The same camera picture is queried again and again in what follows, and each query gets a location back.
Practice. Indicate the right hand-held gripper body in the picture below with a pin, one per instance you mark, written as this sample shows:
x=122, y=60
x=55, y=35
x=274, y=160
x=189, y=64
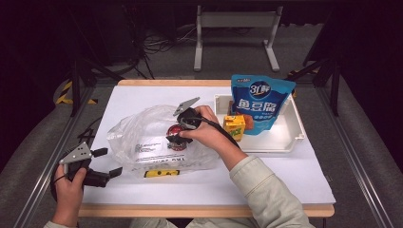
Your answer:
x=188, y=118

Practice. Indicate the aluminium floor rail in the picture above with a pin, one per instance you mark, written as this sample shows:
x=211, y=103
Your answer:
x=47, y=177
x=358, y=164

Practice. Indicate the translucent white plastic shopping bag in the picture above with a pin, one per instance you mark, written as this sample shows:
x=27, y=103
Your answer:
x=142, y=133

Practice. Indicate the white metal desk frame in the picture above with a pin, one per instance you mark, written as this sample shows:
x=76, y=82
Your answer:
x=237, y=19

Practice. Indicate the yellow drink carton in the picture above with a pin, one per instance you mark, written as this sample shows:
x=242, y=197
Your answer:
x=234, y=125

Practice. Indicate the red can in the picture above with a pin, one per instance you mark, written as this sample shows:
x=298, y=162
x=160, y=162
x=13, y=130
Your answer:
x=175, y=129

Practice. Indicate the blue snack pouch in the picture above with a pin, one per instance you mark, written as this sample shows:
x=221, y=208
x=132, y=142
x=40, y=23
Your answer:
x=259, y=104

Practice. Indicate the person's right hand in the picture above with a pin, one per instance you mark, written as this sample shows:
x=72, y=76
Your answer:
x=209, y=133

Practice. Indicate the person's left hand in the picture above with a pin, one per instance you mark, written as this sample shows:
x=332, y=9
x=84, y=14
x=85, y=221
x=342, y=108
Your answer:
x=68, y=196

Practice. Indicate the yellow black hazard tape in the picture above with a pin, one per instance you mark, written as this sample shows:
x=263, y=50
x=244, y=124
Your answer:
x=65, y=93

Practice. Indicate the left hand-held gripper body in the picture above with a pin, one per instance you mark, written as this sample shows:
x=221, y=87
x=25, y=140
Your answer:
x=77, y=155

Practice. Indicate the white plastic bin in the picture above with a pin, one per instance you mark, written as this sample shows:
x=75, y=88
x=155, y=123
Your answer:
x=285, y=136

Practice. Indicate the person's light trousers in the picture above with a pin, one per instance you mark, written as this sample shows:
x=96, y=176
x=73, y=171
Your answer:
x=152, y=223

